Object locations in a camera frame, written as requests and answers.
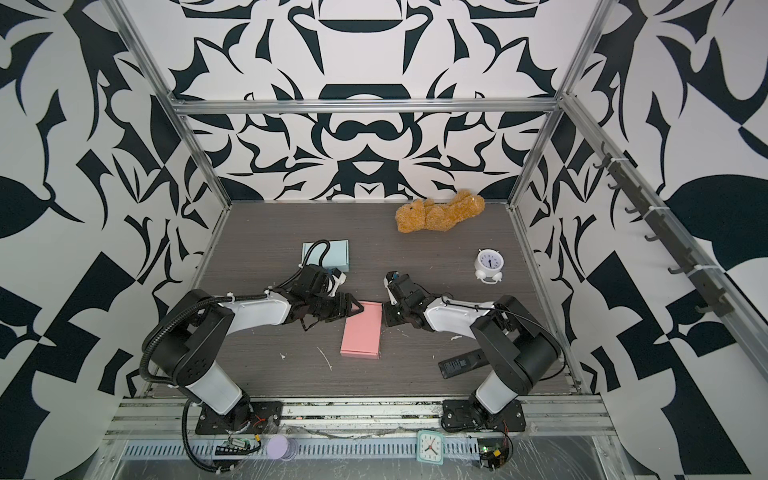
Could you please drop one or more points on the brown teddy bear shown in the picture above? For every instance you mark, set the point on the brown teddy bear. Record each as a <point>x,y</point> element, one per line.
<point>429,215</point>

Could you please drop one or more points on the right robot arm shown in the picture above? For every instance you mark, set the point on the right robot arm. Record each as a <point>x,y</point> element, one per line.
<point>518,349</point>

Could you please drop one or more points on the wall hook rail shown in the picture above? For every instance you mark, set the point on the wall hook rail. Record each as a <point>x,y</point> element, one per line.
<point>708,279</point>

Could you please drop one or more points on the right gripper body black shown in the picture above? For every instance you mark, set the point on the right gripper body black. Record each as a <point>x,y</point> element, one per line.
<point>409,314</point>

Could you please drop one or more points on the circuit board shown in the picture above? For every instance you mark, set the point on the circuit board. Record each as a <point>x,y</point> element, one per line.
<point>495,454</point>
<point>238,447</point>

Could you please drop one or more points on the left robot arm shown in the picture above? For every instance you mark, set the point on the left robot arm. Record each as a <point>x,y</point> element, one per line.
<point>181,351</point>

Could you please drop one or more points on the white slotted cable duct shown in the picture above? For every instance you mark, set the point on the white slotted cable duct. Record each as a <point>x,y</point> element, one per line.
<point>316,449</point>

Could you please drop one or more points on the left circuit board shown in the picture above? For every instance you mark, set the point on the left circuit board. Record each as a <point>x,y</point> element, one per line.
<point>238,447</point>

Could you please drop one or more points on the black remote control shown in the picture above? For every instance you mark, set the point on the black remote control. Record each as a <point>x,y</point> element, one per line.
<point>462,363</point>

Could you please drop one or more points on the white alarm clock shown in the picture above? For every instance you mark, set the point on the white alarm clock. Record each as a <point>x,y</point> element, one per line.
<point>488,266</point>

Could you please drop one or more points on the light blue paper box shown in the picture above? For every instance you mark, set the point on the light blue paper box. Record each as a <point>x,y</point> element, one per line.
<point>336,256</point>

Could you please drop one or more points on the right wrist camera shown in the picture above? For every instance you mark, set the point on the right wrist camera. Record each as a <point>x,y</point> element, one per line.
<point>388,283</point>

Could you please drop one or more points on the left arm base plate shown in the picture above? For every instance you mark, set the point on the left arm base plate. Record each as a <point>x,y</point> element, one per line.
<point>260,417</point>

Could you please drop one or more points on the teal square clock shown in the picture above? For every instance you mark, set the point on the teal square clock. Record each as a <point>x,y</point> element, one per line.
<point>430,447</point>

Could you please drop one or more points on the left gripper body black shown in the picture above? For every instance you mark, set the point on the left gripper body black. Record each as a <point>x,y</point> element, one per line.
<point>325,308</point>

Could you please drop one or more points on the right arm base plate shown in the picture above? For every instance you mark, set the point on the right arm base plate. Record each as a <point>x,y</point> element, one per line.
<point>470,416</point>

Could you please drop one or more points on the right circuit board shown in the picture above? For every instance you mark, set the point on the right circuit board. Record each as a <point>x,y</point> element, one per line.
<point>495,454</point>

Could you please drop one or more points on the pink paper box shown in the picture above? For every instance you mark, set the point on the pink paper box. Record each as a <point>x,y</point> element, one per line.
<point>362,333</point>

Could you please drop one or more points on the purple round disc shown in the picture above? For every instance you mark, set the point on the purple round disc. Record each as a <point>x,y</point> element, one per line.
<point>280,447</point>

